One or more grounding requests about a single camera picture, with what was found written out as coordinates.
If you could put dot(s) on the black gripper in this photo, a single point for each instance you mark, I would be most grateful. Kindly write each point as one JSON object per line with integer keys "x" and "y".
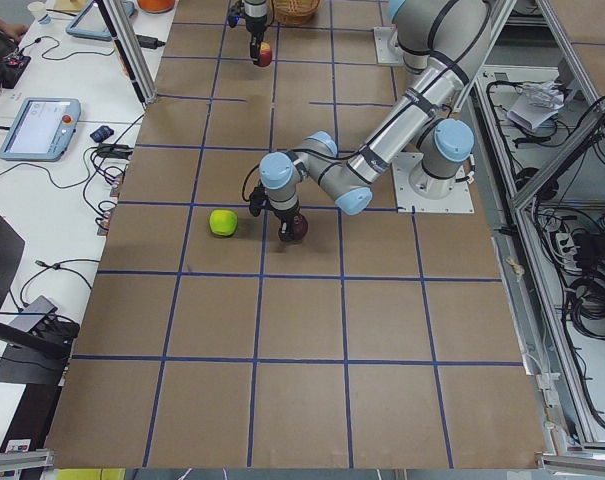
{"x": 285, "y": 217}
{"x": 254, "y": 23}

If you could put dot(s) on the red apple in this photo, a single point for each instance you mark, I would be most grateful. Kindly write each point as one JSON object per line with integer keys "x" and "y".
{"x": 265, "y": 55}

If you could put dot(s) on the dark purple apple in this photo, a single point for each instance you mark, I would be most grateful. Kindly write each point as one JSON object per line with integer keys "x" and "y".
{"x": 297, "y": 227}

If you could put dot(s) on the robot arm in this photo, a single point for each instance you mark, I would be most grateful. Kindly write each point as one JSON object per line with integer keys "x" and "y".
{"x": 254, "y": 13}
{"x": 444, "y": 44}

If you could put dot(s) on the wicker basket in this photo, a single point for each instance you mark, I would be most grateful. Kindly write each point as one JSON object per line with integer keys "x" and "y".
{"x": 295, "y": 12}

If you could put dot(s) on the person's hand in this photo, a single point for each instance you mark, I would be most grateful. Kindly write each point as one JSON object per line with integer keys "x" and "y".
{"x": 14, "y": 31}

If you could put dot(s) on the green apple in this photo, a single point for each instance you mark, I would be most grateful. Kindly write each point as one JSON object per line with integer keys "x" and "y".
{"x": 223, "y": 222}

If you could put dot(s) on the black power brick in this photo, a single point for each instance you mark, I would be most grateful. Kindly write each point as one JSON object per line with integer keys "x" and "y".
{"x": 149, "y": 42}

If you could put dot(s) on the orange bucket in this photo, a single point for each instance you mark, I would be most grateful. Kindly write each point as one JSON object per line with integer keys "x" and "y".
{"x": 156, "y": 6}

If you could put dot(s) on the right teach pendant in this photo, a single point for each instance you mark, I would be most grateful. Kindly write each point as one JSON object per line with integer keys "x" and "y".
{"x": 89, "y": 23}

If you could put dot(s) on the teach pendant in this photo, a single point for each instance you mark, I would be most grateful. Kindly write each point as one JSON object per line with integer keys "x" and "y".
{"x": 42, "y": 130}
{"x": 89, "y": 23}

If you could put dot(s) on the white paper cup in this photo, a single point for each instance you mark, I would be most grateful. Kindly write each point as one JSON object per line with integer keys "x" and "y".
{"x": 39, "y": 12}

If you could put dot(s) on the crumpled white papers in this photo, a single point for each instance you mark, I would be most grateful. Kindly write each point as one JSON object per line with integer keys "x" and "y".
{"x": 537, "y": 103}

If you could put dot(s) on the black monitor stand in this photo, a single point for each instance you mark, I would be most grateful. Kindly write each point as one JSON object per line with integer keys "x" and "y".
{"x": 37, "y": 341}

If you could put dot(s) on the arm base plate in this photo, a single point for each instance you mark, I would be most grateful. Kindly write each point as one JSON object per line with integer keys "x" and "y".
{"x": 388, "y": 51}
{"x": 417, "y": 192}

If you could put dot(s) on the front aluminium frame post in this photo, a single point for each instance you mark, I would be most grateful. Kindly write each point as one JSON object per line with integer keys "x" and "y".
{"x": 128, "y": 48}

